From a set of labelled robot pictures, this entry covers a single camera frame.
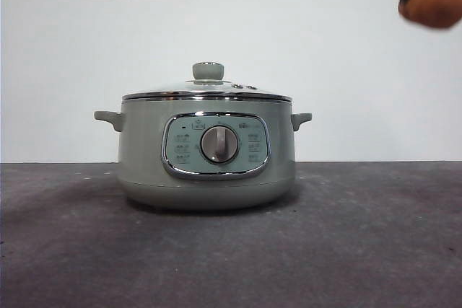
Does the glass lid with green knob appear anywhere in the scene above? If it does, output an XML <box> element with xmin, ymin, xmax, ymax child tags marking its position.
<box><xmin>121</xmin><ymin>62</ymin><xmax>292</xmax><ymax>102</ymax></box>

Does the pale green electric pot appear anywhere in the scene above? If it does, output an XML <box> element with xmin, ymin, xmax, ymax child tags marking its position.
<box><xmin>93</xmin><ymin>100</ymin><xmax>313</xmax><ymax>211</ymax></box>

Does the brown potato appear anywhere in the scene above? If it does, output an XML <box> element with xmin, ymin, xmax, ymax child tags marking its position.
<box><xmin>398</xmin><ymin>0</ymin><xmax>462</xmax><ymax>30</ymax></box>

